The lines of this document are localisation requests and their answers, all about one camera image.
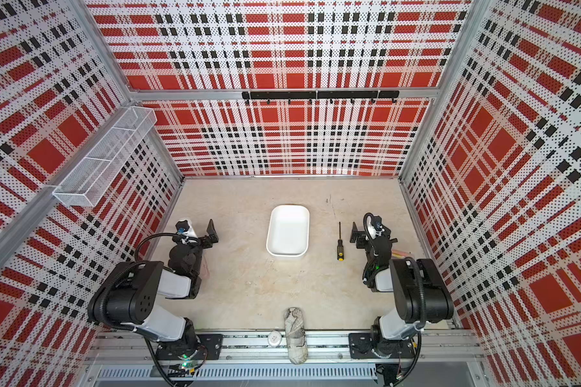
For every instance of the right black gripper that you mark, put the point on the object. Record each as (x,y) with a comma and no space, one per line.
(373,242)

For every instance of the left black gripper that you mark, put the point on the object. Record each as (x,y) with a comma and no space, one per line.
(202,240)

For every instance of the black yellow screwdriver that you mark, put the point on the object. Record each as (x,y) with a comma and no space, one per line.
(340,252)

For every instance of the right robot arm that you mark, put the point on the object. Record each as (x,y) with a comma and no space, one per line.
(420,294)

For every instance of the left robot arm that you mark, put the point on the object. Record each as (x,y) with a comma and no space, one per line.
(127,299)

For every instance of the white plastic bin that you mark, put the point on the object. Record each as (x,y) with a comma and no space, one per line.
(289,230)

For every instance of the white round knob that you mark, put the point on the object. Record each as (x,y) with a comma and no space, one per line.
(274,339)

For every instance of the rolled grey cloth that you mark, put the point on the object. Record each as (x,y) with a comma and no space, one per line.
(295,336)

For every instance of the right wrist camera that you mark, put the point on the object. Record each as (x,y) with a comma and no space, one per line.
(374,227)

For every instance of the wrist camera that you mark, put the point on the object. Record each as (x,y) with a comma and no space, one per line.
(185,228)
(374,227)

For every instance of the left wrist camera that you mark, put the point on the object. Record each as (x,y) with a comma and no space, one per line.
(185,228)

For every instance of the white wire mesh shelf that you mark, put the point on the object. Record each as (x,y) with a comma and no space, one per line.
(91,177)

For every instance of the black hook rail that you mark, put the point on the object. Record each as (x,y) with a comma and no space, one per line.
(320,94)

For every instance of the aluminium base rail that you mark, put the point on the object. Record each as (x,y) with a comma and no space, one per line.
(445,358)

